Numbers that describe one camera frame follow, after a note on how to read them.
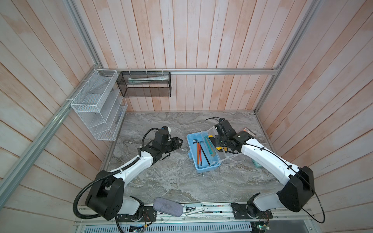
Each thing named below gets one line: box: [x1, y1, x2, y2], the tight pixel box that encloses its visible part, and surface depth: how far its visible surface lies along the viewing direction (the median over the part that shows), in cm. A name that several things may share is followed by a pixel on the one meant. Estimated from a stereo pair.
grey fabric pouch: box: [152, 197, 184, 217], surface depth 75 cm
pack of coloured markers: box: [243, 127, 257, 137], surface depth 109 cm
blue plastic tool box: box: [186, 131, 221, 174], surface depth 95 cm
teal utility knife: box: [204, 136, 217, 158], surface depth 92 cm
